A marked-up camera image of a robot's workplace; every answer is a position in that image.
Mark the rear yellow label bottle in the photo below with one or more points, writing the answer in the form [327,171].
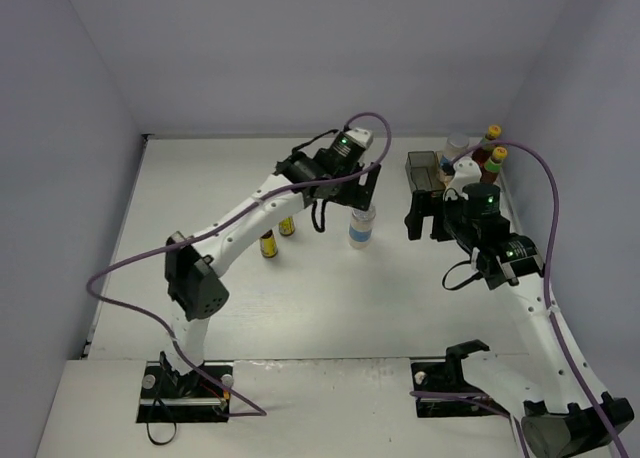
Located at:
[286,227]

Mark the red sauce bottle yellow cap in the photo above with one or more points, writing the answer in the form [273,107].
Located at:
[493,133]

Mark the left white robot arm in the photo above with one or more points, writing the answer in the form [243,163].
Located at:
[193,272]

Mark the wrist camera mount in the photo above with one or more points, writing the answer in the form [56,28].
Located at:
[466,171]
[362,137]

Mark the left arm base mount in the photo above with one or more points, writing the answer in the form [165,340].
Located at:
[169,398]

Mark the front yellow label bottle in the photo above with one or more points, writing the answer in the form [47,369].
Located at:
[268,245]

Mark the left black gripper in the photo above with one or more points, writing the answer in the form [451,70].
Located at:
[361,189]

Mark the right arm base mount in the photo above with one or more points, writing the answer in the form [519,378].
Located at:
[446,393]

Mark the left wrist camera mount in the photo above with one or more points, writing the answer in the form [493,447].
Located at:
[362,137]

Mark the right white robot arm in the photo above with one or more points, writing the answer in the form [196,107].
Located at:
[564,410]

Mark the yellow label bottle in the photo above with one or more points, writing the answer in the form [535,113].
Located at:
[268,245]
[286,227]

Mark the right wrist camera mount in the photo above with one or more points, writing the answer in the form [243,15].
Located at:
[466,171]

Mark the amber plastic bin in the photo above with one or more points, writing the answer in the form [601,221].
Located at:
[442,175]

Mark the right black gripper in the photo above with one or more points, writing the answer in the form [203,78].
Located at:
[430,213]

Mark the white granule jar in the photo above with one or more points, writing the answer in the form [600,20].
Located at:
[456,144]
[361,227]

